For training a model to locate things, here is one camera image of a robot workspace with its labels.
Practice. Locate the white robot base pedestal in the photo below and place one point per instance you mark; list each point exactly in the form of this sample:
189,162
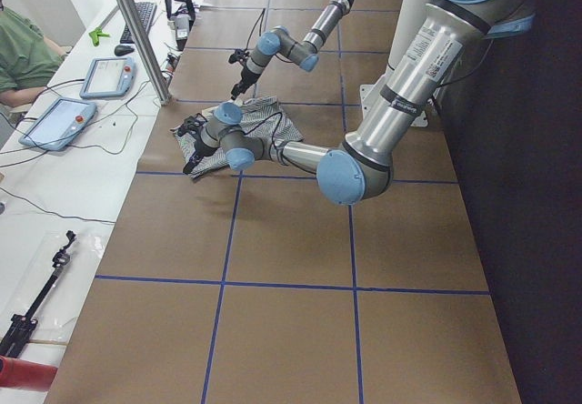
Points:
412,15

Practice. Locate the brown paper table cover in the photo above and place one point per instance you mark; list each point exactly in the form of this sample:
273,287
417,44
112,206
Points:
254,288

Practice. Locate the red handled tool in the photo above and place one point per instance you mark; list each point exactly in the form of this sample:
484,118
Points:
26,375

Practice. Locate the aluminium profile post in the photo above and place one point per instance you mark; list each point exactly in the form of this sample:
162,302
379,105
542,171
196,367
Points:
145,49

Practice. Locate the black camera tripod head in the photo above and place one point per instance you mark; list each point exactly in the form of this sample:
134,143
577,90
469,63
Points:
23,325

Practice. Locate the black computer mouse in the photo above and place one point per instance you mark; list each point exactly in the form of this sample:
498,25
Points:
123,50

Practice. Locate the lower teach pendant tablet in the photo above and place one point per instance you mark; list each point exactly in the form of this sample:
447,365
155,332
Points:
61,123

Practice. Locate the teach pendant tablet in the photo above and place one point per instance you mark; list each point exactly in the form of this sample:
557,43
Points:
110,77
61,123

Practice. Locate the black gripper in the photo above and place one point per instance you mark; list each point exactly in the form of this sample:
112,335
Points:
198,150
245,76

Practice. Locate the upper teach pendant tablet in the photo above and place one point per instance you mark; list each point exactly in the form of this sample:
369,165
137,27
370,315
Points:
110,77

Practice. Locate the navy white striped polo shirt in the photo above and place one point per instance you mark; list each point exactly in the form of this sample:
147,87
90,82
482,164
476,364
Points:
253,130

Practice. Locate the green plastic clip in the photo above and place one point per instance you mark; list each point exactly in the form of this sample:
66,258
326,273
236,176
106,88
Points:
96,34

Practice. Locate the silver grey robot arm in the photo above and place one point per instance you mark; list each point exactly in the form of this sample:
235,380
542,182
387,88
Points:
361,167
277,40

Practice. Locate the person in green shirt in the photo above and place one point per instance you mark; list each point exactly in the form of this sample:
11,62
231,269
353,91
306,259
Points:
29,59

